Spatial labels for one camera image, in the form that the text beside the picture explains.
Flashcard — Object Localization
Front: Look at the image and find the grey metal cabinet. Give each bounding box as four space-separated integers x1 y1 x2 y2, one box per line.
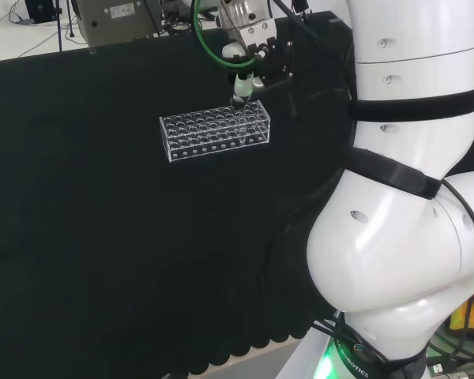
71 0 164 47

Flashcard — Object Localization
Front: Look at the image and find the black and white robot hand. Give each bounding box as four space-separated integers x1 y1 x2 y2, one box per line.
220 19 295 111

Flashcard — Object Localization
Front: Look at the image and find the green cable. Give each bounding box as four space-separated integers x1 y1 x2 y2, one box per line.
193 0 263 75

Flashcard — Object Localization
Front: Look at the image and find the clear glass test tube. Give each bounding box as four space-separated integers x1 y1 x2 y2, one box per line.
236 103 249 146

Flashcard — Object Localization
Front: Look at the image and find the clear plastic test tube rack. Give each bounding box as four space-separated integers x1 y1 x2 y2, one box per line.
159 100 271 163

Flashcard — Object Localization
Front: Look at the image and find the black box device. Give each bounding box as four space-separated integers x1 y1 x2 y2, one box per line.
24 0 58 23

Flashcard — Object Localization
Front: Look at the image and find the dark tripod leg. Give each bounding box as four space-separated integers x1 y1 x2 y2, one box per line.
54 0 64 53

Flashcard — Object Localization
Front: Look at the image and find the black bench cloth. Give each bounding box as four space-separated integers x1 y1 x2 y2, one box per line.
0 10 364 377

